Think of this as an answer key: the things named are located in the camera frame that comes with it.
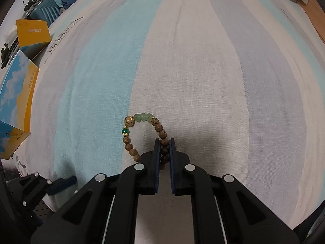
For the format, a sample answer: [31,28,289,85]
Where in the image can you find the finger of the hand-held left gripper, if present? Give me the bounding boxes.
[19,172,77,199]
[10,200,45,228]

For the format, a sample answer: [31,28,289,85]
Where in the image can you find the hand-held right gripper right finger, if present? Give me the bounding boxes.
[169,138,299,244]

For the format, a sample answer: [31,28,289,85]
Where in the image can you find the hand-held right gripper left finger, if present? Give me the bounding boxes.
[30,138,161,244]

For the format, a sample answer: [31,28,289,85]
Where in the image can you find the brown wooden bead bracelet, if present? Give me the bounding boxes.
[120,112,170,164]

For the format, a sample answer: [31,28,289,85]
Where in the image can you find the small sky print box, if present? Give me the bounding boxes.
[0,121,29,160]

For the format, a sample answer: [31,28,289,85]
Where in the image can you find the striped bed sheet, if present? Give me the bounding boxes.
[15,0,325,232]

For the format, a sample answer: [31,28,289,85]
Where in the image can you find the large sky print box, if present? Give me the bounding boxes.
[0,50,40,135]

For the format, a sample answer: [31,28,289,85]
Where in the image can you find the black object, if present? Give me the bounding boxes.
[0,42,19,70]

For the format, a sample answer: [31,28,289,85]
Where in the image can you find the yellow cardboard box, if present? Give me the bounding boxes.
[16,19,56,61]

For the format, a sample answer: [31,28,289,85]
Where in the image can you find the teal ribbed suitcase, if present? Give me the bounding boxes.
[24,0,64,27]

